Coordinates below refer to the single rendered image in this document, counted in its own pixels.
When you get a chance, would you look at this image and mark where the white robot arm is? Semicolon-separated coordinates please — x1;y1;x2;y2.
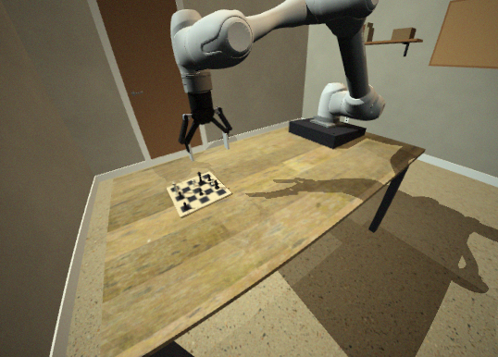
170;0;385;129

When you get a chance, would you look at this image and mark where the wooden chessboard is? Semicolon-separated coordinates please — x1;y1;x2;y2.
167;171;231;218

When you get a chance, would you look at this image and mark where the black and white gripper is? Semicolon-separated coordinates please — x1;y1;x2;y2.
179;91;232;161

